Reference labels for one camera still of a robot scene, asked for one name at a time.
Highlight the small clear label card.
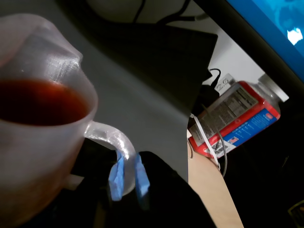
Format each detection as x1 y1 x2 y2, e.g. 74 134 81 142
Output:
214 73 236 94

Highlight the black cable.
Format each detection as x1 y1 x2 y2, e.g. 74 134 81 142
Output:
132 0 210 25
201 68 222 88

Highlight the thin grey cable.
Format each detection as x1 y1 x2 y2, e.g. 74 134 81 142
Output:
201 104 229 178

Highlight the red drink bottle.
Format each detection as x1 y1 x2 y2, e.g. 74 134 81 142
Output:
188 73 290 160

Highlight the reddish brown tea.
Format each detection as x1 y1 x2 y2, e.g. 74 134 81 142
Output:
0 79 90 127

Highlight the translucent pink plastic kettle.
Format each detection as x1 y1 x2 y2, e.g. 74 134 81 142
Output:
0 13 138 228

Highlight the white plastic strap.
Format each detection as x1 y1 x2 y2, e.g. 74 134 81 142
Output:
189 113 221 167

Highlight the computer monitor blue screen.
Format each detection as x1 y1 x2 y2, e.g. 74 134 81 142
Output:
197 0 304 107

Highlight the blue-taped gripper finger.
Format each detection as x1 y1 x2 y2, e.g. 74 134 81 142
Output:
134 151 215 228
108 151 126 202

